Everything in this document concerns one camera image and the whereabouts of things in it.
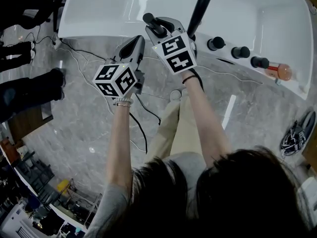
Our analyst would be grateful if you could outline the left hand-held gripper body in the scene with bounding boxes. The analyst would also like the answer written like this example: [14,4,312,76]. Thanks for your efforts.
[92,56,146,99]

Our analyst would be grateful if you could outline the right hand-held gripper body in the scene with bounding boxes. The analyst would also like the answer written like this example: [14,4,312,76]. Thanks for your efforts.
[151,31,198,76]

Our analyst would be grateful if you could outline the black handheld shower head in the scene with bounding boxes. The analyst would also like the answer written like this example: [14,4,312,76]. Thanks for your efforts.
[142,12,168,39]

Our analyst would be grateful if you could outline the white bathtub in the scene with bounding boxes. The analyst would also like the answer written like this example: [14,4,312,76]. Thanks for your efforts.
[57,0,315,101]

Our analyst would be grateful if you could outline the person's left forearm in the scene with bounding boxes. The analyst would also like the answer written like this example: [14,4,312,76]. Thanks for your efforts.
[105,102,135,191]

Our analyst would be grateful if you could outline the person's right forearm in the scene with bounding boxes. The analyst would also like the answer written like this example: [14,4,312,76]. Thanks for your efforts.
[181,69,233,169]

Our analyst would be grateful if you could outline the black faucet pole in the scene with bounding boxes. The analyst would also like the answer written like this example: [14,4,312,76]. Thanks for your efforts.
[186,0,218,40]

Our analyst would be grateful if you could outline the black faucet knob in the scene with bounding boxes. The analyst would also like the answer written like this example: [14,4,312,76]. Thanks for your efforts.
[250,56,270,69]
[231,46,251,60]
[207,36,226,52]

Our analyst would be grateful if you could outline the white power strip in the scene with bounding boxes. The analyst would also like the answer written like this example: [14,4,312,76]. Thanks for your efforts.
[53,33,63,50]

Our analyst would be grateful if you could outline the beige trousers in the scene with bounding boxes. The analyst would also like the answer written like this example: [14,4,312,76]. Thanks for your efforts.
[145,95,207,162]

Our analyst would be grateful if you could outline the brown wooden cabinet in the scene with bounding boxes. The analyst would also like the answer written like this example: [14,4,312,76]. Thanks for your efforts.
[8,102,54,142]

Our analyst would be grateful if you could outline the black office chair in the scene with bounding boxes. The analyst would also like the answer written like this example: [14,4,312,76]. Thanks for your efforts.
[0,0,73,34]

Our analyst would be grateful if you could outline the orange bottle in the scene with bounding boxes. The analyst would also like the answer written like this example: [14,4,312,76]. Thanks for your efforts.
[264,62,293,82]

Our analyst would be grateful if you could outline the grey t-shirt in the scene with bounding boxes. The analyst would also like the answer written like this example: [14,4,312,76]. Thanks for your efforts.
[83,151,208,238]

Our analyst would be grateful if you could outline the yellow box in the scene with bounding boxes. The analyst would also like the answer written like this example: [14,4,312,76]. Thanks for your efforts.
[56,178,71,196]

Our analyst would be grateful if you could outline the grey black bag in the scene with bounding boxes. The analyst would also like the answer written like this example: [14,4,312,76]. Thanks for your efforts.
[279,111,317,157]

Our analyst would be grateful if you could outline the wooden furniture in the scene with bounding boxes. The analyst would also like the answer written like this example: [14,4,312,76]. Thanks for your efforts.
[302,130,317,174]

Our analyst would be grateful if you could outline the white container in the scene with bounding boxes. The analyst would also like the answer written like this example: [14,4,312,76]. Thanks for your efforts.
[296,177,317,229]

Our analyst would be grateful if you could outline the white bead bracelet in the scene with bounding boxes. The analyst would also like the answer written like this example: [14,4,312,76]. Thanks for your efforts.
[112,97,134,105]

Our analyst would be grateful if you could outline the black hair tie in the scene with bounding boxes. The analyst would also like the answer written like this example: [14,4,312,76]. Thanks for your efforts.
[182,74,198,85]

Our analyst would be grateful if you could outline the white floor cable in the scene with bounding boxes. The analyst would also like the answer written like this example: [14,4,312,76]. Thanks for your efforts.
[58,47,116,116]

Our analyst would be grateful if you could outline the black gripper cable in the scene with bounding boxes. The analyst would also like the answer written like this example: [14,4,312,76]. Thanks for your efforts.
[129,112,149,155]
[134,93,162,126]
[188,67,205,93]

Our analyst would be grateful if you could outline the black floor cable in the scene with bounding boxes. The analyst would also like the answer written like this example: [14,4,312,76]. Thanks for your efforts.
[33,31,107,61]

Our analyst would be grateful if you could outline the metal wire rack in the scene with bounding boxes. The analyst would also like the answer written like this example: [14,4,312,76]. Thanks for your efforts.
[64,178,103,229]

